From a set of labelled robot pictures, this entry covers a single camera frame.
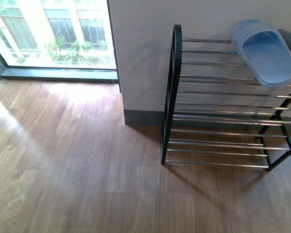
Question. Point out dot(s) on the white slipper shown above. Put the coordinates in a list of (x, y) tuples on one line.
[(264, 51)]

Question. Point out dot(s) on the black metal shoe rack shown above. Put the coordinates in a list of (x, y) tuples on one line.
[(217, 113)]

